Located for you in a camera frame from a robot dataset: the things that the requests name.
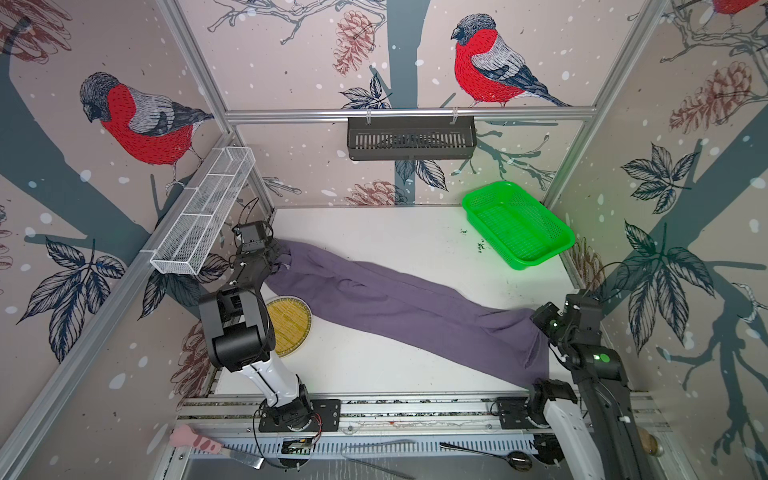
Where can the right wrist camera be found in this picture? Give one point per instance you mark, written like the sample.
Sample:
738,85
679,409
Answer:
584,310

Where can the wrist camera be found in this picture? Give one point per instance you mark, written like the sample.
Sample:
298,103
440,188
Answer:
584,310
253,236

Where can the black hanging wire basket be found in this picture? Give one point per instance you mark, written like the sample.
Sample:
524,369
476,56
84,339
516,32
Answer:
411,138

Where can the black spoon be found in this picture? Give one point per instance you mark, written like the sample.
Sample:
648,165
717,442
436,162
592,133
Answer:
518,460

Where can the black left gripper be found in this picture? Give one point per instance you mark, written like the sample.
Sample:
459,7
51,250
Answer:
277,249

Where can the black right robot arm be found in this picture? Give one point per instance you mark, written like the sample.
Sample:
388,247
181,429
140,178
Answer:
591,416

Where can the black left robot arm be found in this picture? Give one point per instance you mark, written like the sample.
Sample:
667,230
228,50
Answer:
240,337

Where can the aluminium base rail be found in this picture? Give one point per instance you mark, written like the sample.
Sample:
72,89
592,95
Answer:
363,427

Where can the yellow round woven mat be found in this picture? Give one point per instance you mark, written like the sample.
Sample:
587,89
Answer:
291,318

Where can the white mesh wall shelf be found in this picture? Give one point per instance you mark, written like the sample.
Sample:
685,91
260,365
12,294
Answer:
192,236

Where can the pink handled spatula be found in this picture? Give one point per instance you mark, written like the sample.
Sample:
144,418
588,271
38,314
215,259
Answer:
185,436

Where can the purple trousers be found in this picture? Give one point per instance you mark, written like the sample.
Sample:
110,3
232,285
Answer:
368,297

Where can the green plastic basket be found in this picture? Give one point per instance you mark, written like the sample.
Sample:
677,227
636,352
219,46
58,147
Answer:
518,227

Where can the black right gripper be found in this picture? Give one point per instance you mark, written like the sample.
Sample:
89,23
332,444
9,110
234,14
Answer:
543,312

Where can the horizontal aluminium frame bar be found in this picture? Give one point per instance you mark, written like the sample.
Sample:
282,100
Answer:
253,117

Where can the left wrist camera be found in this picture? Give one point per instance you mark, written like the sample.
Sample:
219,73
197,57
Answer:
253,236

